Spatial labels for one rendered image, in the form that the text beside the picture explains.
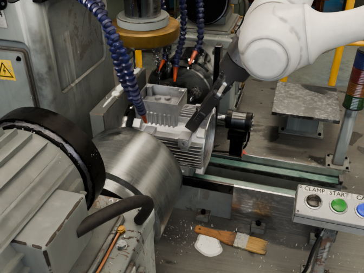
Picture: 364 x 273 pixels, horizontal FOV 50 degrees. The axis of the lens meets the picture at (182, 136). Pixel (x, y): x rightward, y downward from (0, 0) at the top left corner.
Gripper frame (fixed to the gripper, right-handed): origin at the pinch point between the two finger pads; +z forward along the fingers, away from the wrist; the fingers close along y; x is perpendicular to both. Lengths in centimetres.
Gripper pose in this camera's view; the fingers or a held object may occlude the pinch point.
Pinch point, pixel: (196, 119)
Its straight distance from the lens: 100.9
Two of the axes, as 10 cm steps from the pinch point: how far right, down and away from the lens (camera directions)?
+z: -4.8, 6.5, 5.9
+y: -2.8, 5.3, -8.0
